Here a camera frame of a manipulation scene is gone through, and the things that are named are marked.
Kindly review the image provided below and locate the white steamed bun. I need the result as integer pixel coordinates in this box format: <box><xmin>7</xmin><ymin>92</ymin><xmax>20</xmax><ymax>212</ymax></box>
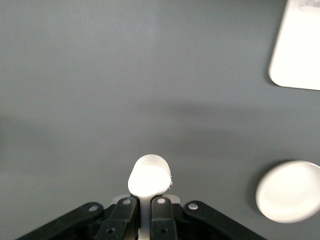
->
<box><xmin>126</xmin><ymin>153</ymin><xmax>174</xmax><ymax>201</ymax></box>

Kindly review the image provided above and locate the beige rectangular rabbit-print tray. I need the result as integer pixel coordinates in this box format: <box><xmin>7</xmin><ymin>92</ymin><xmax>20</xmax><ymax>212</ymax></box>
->
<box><xmin>267</xmin><ymin>0</ymin><xmax>320</xmax><ymax>91</ymax></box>

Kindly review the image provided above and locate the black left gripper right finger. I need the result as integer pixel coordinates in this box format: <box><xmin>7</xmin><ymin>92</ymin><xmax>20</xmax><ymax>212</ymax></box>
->
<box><xmin>149</xmin><ymin>196</ymin><xmax>268</xmax><ymax>240</ymax></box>

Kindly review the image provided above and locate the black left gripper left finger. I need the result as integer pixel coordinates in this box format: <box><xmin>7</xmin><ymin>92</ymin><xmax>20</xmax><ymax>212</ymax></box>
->
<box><xmin>14</xmin><ymin>196</ymin><xmax>140</xmax><ymax>240</ymax></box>

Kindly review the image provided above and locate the round beige plate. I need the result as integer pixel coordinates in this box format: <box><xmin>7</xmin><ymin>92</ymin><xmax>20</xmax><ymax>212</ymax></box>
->
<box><xmin>254</xmin><ymin>159</ymin><xmax>320</xmax><ymax>225</ymax></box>

